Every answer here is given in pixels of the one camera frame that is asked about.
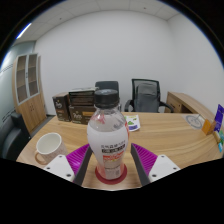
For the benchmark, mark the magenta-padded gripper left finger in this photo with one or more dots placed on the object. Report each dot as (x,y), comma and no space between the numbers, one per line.
(61,166)

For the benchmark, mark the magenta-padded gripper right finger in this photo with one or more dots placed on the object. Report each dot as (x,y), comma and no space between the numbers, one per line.
(161,166)

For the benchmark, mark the clear black-capped drink bottle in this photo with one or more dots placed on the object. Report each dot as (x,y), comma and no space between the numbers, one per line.
(107,133)

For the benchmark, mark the cream patterned ceramic mug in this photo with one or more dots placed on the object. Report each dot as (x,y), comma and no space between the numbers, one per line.
(50,146)

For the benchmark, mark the flat round red coaster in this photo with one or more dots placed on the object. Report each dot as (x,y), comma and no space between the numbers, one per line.
(122,176)

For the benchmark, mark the white green purple leaflet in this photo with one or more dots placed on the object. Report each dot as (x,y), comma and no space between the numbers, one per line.
(134,123)

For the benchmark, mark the wide brown carton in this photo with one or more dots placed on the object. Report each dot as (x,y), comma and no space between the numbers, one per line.
(80,115)

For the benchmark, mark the round white disc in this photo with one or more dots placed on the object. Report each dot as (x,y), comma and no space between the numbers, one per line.
(193,121)

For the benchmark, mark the black leather sofa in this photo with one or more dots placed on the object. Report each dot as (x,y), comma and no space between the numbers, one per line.
(11,136)

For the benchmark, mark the tall dark brown carton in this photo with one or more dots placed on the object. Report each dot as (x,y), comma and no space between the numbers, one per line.
(61,107)

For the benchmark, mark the small orange wooden box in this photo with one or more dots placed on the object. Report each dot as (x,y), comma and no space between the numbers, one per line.
(208,127)

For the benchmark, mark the small blue box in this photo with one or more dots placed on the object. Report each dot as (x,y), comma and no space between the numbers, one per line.
(221,147)

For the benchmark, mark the small green box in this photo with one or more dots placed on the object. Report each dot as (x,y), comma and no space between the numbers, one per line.
(221,138)

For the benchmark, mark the wooden side desk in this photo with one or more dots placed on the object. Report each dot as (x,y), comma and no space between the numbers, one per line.
(186,101)

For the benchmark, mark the wooden shelf cabinet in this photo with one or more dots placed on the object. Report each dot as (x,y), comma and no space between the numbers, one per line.
(30,103)

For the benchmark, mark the black mesh office chair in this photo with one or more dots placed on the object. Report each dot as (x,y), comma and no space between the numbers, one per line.
(146,96)

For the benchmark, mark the purple standing card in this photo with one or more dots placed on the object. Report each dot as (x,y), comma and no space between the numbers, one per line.
(219,118)

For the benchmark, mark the black padded office chair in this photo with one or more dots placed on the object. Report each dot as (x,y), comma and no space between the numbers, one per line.
(106,85)

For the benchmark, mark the long ceiling light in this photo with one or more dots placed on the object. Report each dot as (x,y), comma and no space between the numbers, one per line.
(23,31)

